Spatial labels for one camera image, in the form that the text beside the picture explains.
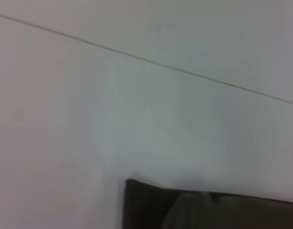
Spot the dark green printed t-shirt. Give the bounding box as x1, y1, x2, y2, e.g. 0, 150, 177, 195
122, 178, 293, 229

